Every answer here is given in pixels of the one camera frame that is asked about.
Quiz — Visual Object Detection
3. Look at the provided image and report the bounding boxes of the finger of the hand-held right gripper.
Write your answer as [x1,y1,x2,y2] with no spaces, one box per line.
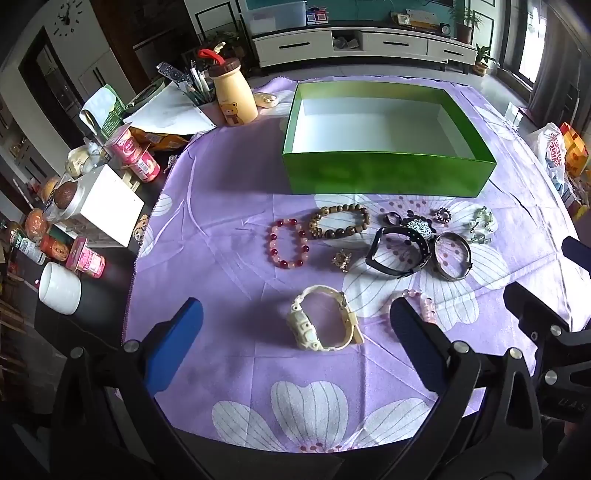
[503,282,591,370]
[561,236,591,282]

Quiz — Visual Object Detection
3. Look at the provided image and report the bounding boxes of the black wall clock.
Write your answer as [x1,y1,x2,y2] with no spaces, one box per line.
[51,0,88,35]

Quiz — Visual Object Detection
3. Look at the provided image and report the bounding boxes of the white cardboard box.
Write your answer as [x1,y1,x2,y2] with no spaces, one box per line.
[76,164,145,247]

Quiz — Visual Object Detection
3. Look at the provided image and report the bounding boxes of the small potted plant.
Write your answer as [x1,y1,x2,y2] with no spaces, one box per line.
[473,44,498,77]

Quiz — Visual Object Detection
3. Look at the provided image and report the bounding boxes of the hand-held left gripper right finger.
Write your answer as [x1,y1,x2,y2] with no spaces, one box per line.
[390,298,546,480]

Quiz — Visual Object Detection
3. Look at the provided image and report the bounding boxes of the tall potted plant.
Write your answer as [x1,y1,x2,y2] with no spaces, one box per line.
[450,0,483,44]

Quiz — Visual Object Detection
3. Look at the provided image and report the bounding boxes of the black and silver sparkly clip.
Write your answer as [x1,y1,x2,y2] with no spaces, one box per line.
[406,213,437,241]

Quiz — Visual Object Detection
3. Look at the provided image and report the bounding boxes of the green and white paper bag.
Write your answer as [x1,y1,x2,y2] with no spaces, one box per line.
[81,85,125,139]

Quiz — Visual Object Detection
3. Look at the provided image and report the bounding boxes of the pale green jade bracelet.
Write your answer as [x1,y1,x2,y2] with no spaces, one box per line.
[466,207,498,244]

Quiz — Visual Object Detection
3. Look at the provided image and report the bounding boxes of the white tv cabinet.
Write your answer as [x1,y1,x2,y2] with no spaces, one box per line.
[253,25,477,71]

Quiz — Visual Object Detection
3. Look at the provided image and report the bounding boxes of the white paper sheet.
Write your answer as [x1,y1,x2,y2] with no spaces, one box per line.
[124,83,217,137]

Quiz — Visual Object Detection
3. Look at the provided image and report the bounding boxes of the green cardboard box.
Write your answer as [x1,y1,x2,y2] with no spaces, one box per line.
[281,82,497,198]

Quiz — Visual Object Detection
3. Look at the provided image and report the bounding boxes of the pen holder with pens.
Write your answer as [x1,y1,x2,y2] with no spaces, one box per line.
[182,65,217,104]

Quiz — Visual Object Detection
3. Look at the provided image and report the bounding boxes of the small white green bottle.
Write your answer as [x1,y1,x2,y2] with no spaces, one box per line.
[11,231,47,265]

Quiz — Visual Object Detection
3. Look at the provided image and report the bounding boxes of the potted plants on dark stand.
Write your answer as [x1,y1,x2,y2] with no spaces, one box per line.
[203,30,250,75]

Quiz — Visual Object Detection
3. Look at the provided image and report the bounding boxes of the jar with brown lid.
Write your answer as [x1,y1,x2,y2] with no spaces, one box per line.
[52,181,80,219]

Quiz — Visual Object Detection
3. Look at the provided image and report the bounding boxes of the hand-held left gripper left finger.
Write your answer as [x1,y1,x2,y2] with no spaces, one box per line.
[51,298,234,480]

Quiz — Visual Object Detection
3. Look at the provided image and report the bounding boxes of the orange snack packet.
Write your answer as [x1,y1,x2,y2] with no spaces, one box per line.
[129,127,191,151]

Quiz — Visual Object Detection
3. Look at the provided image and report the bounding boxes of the orange and yellow carton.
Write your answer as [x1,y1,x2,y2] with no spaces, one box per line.
[560,122,590,177]

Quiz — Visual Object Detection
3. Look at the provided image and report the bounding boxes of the cream plastic watch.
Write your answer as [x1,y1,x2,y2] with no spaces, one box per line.
[291,285,365,354]

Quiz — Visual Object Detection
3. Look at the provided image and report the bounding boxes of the white mug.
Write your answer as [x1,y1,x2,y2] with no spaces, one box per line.
[39,263,82,315]

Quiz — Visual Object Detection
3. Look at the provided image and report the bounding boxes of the clear storage bin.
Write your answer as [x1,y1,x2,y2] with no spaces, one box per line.
[240,0,308,34]

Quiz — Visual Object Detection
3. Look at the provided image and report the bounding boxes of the silver bangle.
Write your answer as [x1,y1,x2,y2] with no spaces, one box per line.
[431,232,472,280]

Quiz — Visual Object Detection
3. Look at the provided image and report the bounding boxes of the purple floral cloth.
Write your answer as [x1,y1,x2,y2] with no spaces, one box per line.
[122,76,580,455]

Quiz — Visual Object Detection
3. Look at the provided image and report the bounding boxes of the beige bear bottle brown lid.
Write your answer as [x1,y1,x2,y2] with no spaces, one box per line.
[198,42,258,126]

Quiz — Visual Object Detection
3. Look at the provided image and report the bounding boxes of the white plastic bag red print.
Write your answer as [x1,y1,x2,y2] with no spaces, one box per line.
[529,122,566,185]

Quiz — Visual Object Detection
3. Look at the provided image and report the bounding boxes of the red and pink bead bracelet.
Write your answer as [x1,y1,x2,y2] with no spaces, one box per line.
[265,219,310,271]

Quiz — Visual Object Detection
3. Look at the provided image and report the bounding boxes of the black watch band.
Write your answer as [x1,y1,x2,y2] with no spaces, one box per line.
[366,226,432,278]

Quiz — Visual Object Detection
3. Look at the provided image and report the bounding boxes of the grey remote control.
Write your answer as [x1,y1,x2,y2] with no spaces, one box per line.
[157,62,188,86]

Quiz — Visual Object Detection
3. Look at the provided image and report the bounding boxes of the brown wooden bead bracelet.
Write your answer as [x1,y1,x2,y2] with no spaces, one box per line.
[308,204,371,241]

